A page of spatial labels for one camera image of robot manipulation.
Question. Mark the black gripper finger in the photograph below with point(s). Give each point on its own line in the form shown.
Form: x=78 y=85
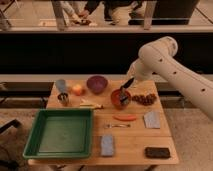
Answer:
x=127 y=84

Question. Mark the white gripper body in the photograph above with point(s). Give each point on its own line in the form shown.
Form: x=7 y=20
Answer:
x=138 y=71

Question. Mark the dark dish brush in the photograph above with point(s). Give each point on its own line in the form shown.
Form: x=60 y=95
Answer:
x=123 y=97

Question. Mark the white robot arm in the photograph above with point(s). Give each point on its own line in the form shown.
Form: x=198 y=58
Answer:
x=158 y=56

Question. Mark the red bowl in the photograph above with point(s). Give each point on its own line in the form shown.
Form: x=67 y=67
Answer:
x=115 y=99

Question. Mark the purple bowl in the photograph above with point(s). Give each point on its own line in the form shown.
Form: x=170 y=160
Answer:
x=97 y=84

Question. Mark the bunch of dark grapes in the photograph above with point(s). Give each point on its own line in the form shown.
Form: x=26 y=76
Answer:
x=145 y=99

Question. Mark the orange carrot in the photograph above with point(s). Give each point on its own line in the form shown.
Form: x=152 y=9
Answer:
x=125 y=118

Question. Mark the wooden table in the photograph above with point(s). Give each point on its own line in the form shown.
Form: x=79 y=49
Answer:
x=129 y=142

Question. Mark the yellow banana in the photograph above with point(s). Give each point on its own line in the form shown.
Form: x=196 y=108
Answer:
x=90 y=104

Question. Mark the grey sponge right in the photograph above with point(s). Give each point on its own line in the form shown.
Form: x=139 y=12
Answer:
x=152 y=120

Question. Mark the metal fork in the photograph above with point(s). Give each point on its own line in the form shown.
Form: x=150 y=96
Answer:
x=117 y=125

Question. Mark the peach apple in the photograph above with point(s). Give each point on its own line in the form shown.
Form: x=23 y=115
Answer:
x=77 y=89

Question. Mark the blue sponge front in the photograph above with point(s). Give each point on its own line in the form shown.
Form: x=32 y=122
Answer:
x=107 y=145

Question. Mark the blue cup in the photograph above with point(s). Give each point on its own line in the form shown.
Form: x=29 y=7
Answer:
x=61 y=85

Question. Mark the metal cup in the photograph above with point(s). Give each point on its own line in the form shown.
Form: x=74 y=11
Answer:
x=63 y=99

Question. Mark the dark brown sponge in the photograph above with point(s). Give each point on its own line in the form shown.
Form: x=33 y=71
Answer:
x=157 y=152

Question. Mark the green plastic tray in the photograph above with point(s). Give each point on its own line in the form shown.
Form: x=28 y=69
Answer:
x=60 y=134

